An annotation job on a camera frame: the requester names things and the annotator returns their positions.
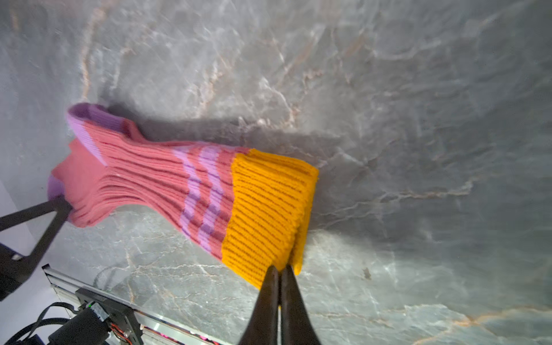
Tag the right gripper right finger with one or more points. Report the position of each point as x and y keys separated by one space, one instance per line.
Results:
x=296 y=327

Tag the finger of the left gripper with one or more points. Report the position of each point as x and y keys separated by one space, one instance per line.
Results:
x=17 y=268

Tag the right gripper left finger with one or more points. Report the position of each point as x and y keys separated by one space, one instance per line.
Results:
x=262 y=327

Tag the purple striped sock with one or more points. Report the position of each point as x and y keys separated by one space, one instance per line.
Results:
x=247 y=208

